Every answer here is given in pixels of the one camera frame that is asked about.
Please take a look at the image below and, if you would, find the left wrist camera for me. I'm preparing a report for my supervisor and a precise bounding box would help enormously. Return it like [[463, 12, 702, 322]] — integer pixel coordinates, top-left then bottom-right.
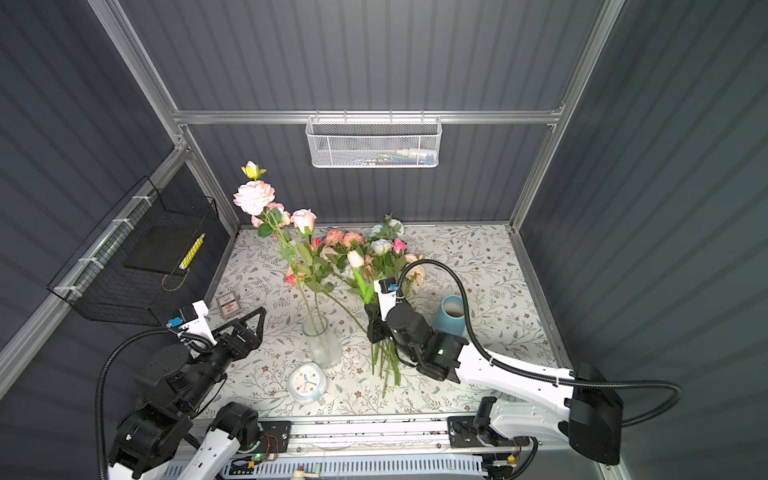
[[166, 300, 214, 351]]

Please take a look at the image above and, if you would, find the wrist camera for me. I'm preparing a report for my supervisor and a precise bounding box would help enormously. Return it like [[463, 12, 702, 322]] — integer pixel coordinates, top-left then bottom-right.
[[166, 300, 214, 351], [374, 277, 399, 322]]

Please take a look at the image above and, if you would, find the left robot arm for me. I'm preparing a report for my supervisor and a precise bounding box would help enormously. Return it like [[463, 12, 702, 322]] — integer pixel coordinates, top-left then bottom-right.
[[95, 307, 266, 479]]

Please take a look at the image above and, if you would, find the white wire mesh basket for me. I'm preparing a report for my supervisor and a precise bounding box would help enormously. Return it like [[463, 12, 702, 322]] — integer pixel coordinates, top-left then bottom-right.
[[305, 119, 443, 169]]

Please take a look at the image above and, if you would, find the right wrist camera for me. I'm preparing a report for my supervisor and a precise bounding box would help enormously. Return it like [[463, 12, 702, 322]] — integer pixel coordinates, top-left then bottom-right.
[[374, 277, 399, 322]]

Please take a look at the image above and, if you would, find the teal ceramic vase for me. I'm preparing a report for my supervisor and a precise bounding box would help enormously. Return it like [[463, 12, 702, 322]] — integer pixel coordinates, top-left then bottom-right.
[[431, 295, 465, 337]]

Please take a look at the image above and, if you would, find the clear ribbed glass vase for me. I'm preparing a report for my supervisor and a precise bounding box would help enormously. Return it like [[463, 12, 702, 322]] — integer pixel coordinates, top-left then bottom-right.
[[302, 315, 342, 369]]

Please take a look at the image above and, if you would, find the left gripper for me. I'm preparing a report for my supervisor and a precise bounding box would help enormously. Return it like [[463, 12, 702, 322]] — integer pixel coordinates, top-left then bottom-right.
[[179, 306, 262, 415]]

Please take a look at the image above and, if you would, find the small round alarm clock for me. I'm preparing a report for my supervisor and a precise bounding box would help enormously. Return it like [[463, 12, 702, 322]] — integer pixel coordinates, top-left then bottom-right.
[[287, 362, 328, 405]]

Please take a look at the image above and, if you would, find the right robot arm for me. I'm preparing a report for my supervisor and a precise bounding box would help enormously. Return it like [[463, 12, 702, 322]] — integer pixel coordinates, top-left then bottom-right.
[[365, 301, 623, 465]]

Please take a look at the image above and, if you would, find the pale pink rose stem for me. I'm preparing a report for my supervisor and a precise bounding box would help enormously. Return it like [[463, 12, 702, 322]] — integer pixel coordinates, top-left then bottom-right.
[[290, 209, 320, 335]]

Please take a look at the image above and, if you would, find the aluminium mounting rail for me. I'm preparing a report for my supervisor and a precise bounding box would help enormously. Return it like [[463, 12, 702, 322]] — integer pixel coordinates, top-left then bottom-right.
[[260, 402, 572, 457]]

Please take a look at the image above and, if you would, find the black wire basket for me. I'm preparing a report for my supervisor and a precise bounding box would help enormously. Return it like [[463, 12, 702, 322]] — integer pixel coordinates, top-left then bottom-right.
[[48, 169, 230, 326]]

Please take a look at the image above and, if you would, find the pink peony spray stem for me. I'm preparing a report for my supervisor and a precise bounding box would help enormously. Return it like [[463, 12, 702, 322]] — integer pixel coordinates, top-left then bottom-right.
[[232, 160, 319, 337]]

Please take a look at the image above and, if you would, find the yellow marker in basket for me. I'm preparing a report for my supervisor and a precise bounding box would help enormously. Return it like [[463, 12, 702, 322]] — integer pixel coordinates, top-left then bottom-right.
[[178, 233, 206, 270]]

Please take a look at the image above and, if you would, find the pink tulip stem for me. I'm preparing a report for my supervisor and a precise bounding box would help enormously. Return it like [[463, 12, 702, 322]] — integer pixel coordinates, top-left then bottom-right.
[[347, 250, 380, 304]]

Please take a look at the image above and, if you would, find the pile of artificial flowers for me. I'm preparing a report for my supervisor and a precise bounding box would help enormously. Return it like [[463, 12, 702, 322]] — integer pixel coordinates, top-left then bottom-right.
[[281, 215, 419, 386]]

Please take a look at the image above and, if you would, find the left black cable conduit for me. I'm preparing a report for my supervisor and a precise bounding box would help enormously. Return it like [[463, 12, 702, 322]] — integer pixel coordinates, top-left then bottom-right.
[[94, 326, 199, 480]]

